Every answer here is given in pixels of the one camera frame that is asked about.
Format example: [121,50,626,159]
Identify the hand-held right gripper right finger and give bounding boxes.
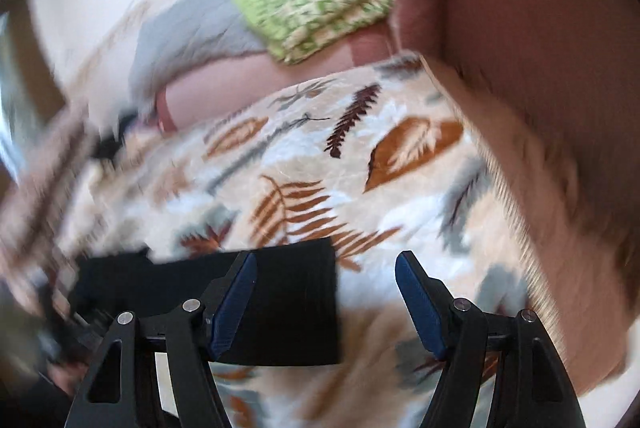
[395,250,588,428]

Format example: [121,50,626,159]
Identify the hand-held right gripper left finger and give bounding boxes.
[65,250,258,428]

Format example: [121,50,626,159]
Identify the black pants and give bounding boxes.
[67,237,346,366]

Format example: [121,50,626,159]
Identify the striped brown cloth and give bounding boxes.
[0,103,101,309]

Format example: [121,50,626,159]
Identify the leaf print fleece blanket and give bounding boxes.
[50,50,566,428]

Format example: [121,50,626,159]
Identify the beige sheet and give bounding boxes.
[425,53,636,394]

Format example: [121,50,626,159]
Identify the grey quilted blanket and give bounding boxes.
[127,0,271,99]

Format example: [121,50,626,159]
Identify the pink fabric sofa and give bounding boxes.
[155,0,640,189]

